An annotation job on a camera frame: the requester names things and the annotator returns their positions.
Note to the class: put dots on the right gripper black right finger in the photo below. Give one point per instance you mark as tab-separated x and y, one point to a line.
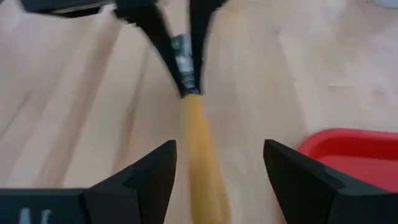
298	186

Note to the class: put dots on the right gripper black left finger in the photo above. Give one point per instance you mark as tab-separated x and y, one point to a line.
140	193

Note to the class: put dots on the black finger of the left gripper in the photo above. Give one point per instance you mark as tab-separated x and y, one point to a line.
199	31
155	28

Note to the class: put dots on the red plastic tray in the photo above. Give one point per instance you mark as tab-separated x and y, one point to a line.
357	155

